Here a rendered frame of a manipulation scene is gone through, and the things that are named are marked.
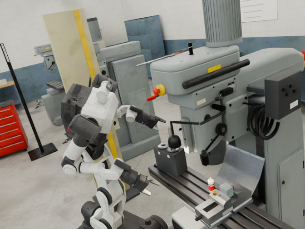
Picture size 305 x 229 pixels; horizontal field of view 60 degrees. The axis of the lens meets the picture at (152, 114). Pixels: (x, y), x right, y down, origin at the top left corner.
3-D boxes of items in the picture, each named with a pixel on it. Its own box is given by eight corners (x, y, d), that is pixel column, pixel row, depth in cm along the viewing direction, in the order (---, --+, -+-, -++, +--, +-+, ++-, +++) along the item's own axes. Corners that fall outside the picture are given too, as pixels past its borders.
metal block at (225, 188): (227, 199, 155) (226, 190, 153) (219, 194, 160) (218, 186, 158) (233, 195, 157) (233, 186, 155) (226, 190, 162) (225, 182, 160)
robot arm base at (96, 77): (87, 93, 172) (92, 85, 163) (93, 78, 179) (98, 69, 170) (108, 102, 177) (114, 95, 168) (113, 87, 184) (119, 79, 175)
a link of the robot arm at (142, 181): (139, 196, 155) (121, 187, 153) (142, 184, 163) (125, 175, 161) (150, 184, 149) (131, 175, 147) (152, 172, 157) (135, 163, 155)
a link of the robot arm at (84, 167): (97, 178, 152) (66, 176, 155) (103, 166, 161) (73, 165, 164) (94, 165, 147) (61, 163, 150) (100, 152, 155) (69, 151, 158)
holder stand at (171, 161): (177, 177, 198) (173, 154, 191) (157, 168, 214) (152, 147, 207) (187, 169, 205) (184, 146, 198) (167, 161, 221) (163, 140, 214)
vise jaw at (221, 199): (223, 208, 150) (223, 203, 149) (209, 198, 161) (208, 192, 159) (231, 203, 153) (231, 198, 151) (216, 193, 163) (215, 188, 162)
